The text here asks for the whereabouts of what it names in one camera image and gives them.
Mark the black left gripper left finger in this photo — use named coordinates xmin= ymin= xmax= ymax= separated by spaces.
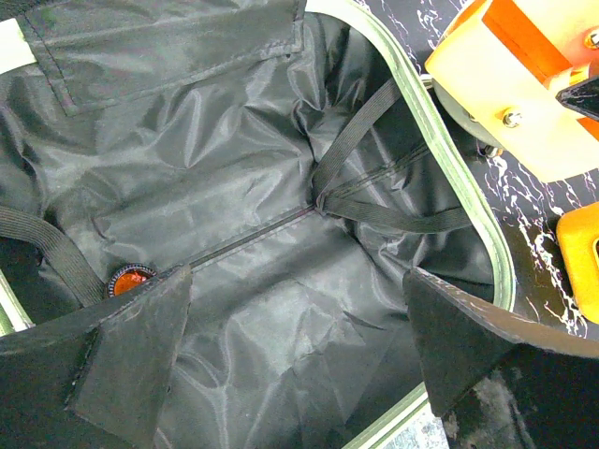
xmin=1 ymin=266 xmax=192 ymax=448

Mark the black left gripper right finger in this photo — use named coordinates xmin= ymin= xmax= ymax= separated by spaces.
xmin=403 ymin=268 xmax=598 ymax=448

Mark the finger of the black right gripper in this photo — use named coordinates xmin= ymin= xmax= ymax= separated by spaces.
xmin=556 ymin=76 xmax=599 ymax=115

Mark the white orange drawer cabinet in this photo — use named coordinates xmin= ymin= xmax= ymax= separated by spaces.
xmin=425 ymin=1 xmax=598 ymax=182

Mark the orange plastic basket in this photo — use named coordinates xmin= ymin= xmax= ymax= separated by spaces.
xmin=557 ymin=202 xmax=599 ymax=324

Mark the green hard-shell suitcase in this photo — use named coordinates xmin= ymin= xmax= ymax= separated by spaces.
xmin=1 ymin=1 xmax=516 ymax=448

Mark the small brown bottle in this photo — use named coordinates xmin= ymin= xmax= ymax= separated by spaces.
xmin=106 ymin=263 xmax=157 ymax=298

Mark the black marble pattern mat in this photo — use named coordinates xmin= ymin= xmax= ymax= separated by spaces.
xmin=360 ymin=1 xmax=598 ymax=340

